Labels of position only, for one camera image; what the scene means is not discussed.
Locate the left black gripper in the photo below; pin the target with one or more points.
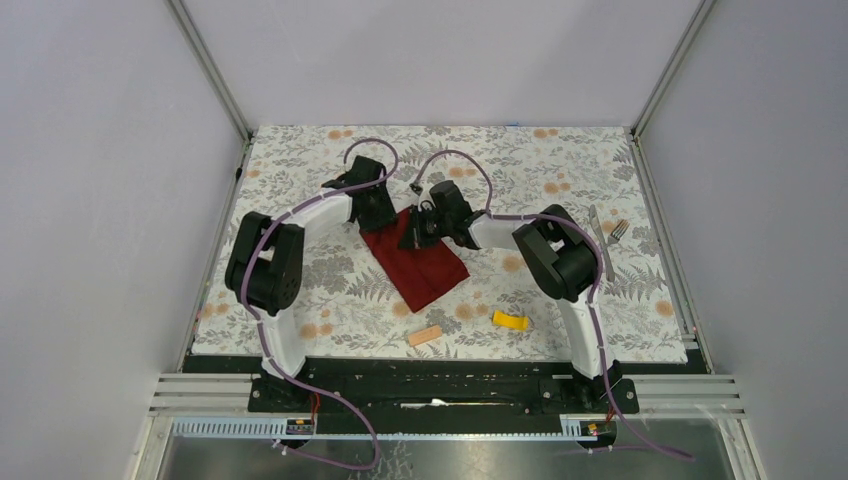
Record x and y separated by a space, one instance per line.
384 214

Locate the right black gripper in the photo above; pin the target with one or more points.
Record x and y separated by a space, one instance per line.
415 237

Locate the dark red cloth napkin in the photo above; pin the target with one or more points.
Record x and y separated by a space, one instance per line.
421 276

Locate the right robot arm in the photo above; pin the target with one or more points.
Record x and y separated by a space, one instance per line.
567 267

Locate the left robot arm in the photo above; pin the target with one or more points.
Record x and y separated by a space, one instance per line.
266 265

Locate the light wooden block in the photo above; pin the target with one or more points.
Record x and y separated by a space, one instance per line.
424 336

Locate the yellow block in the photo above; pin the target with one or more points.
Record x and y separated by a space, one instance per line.
519 323

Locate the silver table knife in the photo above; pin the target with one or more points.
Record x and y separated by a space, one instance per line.
595 224

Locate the silver fork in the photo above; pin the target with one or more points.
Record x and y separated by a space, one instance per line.
617 233

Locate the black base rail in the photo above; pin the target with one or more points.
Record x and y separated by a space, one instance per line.
427 396

